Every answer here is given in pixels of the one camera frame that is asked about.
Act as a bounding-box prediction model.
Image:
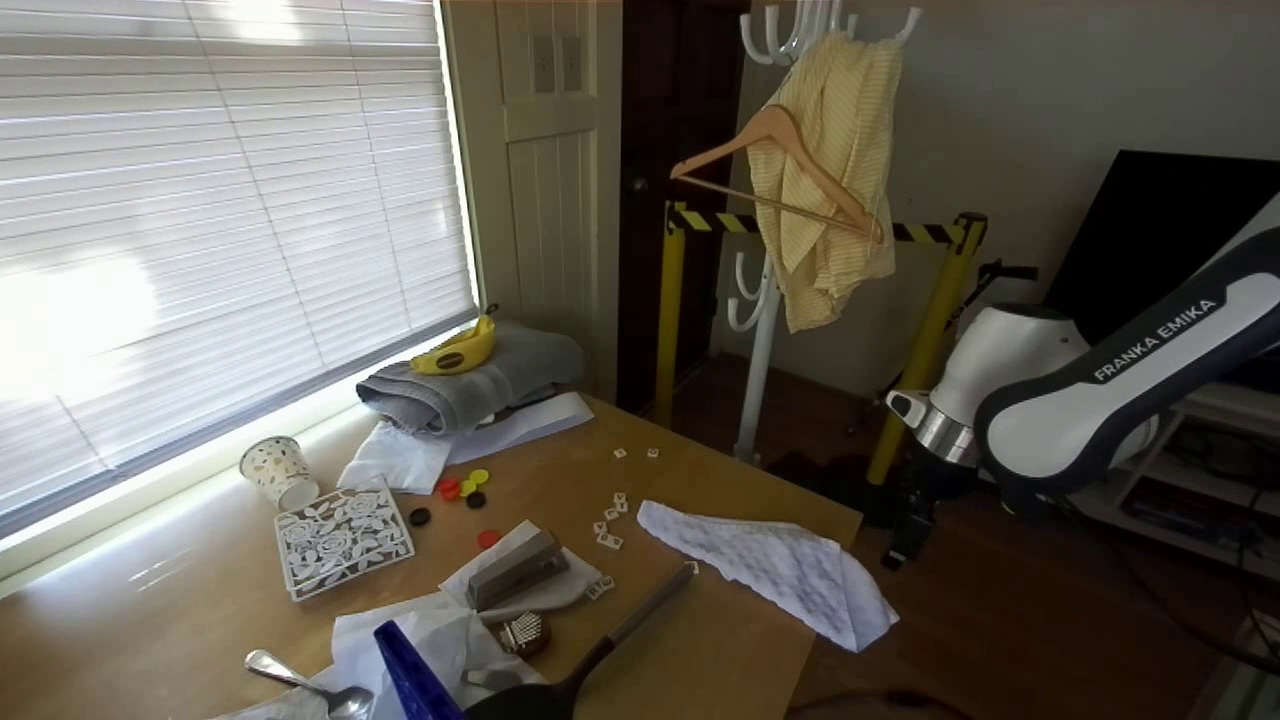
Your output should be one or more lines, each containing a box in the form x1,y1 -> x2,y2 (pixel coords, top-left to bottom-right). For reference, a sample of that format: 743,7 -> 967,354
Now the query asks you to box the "wide white window blind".
0,0 -> 483,537

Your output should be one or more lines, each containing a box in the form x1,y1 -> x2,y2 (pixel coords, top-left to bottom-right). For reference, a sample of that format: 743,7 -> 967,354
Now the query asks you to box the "patterned paper cup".
237,432 -> 325,517

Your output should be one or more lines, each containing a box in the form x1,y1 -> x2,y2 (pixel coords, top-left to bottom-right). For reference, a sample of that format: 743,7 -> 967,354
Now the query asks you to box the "yellow striped shirt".
743,32 -> 908,337

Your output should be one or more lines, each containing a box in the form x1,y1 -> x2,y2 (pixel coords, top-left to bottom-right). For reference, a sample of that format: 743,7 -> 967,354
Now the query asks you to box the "white media shelf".
1063,384 -> 1280,584

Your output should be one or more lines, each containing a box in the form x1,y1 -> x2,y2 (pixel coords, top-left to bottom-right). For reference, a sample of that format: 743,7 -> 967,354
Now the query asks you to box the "white patterned flat box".
267,479 -> 418,608

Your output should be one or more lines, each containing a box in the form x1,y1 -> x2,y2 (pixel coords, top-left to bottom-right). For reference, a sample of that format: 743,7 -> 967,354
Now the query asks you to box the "blue connect four grid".
366,617 -> 468,720

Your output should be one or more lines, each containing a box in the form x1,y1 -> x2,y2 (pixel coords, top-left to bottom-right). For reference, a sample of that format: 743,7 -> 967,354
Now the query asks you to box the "light wooden table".
0,393 -> 867,720

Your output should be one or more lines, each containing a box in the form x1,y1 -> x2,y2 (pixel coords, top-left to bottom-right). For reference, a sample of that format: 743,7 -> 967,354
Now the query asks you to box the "white coat stand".
724,0 -> 929,465

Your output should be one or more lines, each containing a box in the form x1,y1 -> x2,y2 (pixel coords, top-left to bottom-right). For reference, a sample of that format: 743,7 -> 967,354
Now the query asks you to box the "yellow black barrier frame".
650,196 -> 993,492

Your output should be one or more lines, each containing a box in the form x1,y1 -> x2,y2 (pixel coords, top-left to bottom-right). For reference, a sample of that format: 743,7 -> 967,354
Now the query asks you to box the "white panel door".
445,0 -> 628,404

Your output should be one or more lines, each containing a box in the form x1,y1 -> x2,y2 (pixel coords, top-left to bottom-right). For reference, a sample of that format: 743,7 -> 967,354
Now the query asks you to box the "white towel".
633,496 -> 905,657

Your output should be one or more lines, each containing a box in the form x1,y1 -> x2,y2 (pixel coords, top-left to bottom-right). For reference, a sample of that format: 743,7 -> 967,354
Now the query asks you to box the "white paper sheet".
337,387 -> 600,500

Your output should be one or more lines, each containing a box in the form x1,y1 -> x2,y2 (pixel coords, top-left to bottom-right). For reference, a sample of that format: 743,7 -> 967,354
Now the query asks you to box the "white plastic bag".
211,592 -> 551,720

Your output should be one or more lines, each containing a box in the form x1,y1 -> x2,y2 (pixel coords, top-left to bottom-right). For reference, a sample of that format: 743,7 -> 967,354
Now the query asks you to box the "grey folded pouch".
464,527 -> 570,613

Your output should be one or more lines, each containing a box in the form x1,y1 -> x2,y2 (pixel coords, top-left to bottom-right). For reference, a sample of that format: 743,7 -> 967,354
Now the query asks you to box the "grey folded cloth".
352,320 -> 591,438

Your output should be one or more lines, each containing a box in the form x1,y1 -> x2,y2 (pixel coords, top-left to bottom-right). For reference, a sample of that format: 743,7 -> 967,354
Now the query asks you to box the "black monitor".
1039,148 -> 1280,393

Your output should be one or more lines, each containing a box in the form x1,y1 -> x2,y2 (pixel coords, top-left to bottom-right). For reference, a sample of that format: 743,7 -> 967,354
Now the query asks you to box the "yellow banana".
407,308 -> 505,380

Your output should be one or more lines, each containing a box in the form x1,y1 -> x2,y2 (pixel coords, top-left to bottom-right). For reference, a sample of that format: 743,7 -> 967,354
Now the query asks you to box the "metal spoon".
238,642 -> 374,720

